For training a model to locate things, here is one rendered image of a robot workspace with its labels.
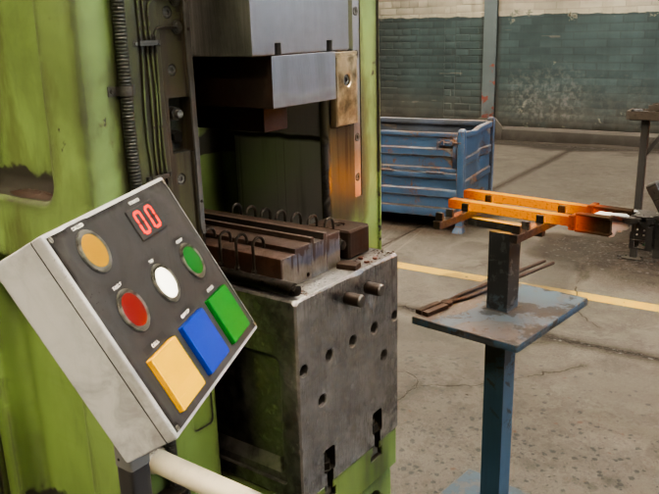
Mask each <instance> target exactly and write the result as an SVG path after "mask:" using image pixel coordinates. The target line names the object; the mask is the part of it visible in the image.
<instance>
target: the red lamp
mask: <svg viewBox="0 0 659 494"><path fill-rule="evenodd" d="M122 306H123V310H124V312H125V314H126V316H127V318H128V319H129V320H130V321H131V322H132V323H134V324H136V325H139V326H142V325H145V324H146V322H147V313H146V310H145V307H144V305H143V304H142V302H141V301H140V300H139V299H138V298H137V297H136V296H135V295H133V294H131V293H126V294H124V296H123V298H122Z"/></svg>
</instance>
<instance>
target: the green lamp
mask: <svg viewBox="0 0 659 494"><path fill-rule="evenodd" d="M183 256H184V258H185V260H186V262H187V264H188V265H189V267H190V268H191V269H192V270H193V271H194V272H197V273H202V272H203V264H202V261H201V259H200V257H199V255H198V254H197V253H196V252H195V250H193V249H192V248H191V247H188V246H186V247H184V249H183Z"/></svg>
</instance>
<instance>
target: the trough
mask: <svg viewBox="0 0 659 494"><path fill-rule="evenodd" d="M205 219H209V220H215V221H221V222H232V223H237V224H243V225H249V226H255V227H260V228H265V229H271V230H277V231H282V232H288V233H294V234H300V235H306V236H311V237H314V243H317V242H319V241H322V240H323V239H324V234H323V233H320V232H315V231H309V230H303V229H297V228H291V227H285V226H280V225H274V224H268V223H262V222H252V221H246V220H240V219H234V218H228V217H222V216H216V215H210V214H205Z"/></svg>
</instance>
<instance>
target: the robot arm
mask: <svg viewBox="0 0 659 494"><path fill-rule="evenodd" d="M646 189H647V192H648V194H649V196H650V197H651V199H652V201H653V203H654V205H655V207H656V209H657V211H658V212H653V211H644V210H637V209H634V212H633V214H632V215H631V216H629V215H628V214H616V213H610V212H602V211H599V212H597V213H595V214H599V215H606V216H613V217H614V219H613V222H612V233H613V234H612V235H610V236H609V237H614V236H615V234H616V233H617V231H618V232H622V231H623V230H627V229H629V228H630V225H631V226H632V231H631V232H630V243H629V248H632V249H637V250H643V251H649V252H651V251H652V250H656V251H659V179H658V180H655V181H653V182H651V183H649V184H647V185H646ZM640 244H642V246H645V248H644V249H642V248H636V247H634V246H638V245H640Z"/></svg>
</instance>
